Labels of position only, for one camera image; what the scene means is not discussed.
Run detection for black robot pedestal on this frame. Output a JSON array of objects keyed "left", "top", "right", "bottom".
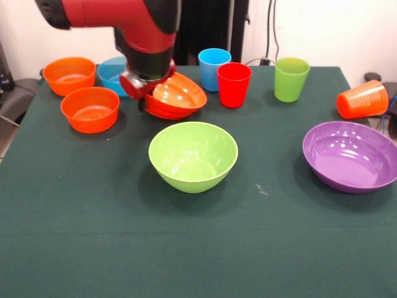
[{"left": 172, "top": 0, "right": 251, "bottom": 66}]

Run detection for green cup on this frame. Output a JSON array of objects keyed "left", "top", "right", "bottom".
[{"left": 274, "top": 57, "right": 311, "bottom": 103}]

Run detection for blue bowl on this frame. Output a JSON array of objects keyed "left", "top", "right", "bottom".
[{"left": 96, "top": 56, "right": 131, "bottom": 98}]

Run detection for grey chair base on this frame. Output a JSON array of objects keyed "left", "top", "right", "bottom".
[{"left": 0, "top": 77, "right": 41, "bottom": 128}]

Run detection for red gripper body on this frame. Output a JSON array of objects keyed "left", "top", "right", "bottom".
[{"left": 118, "top": 60, "right": 177, "bottom": 102}]

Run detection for purple bowl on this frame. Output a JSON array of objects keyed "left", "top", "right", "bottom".
[{"left": 302, "top": 120, "right": 397, "bottom": 194}]

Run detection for red cup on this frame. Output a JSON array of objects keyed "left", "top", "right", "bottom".
[{"left": 216, "top": 62, "right": 253, "bottom": 109}]

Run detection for small orange bowl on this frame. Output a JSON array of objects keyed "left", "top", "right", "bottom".
[
  {"left": 60, "top": 86, "right": 120, "bottom": 135},
  {"left": 42, "top": 56, "right": 97, "bottom": 97}
]

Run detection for black hanging cable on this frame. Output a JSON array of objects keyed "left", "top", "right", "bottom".
[{"left": 265, "top": 0, "right": 282, "bottom": 66}]

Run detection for blue cup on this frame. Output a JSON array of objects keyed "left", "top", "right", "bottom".
[{"left": 197, "top": 48, "right": 233, "bottom": 93}]

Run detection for orange cup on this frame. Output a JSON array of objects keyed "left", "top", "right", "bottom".
[{"left": 336, "top": 79, "right": 390, "bottom": 120}]

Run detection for dark equipment rack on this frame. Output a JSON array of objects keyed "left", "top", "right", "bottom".
[{"left": 0, "top": 40, "right": 13, "bottom": 93}]

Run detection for dark green tablecloth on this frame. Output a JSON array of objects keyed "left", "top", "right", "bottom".
[{"left": 0, "top": 64, "right": 397, "bottom": 298}]

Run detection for green bowl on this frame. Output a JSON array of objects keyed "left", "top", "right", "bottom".
[{"left": 148, "top": 121, "right": 239, "bottom": 194}]

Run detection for wide orange bowl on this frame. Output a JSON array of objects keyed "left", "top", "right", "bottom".
[{"left": 143, "top": 71, "right": 208, "bottom": 121}]

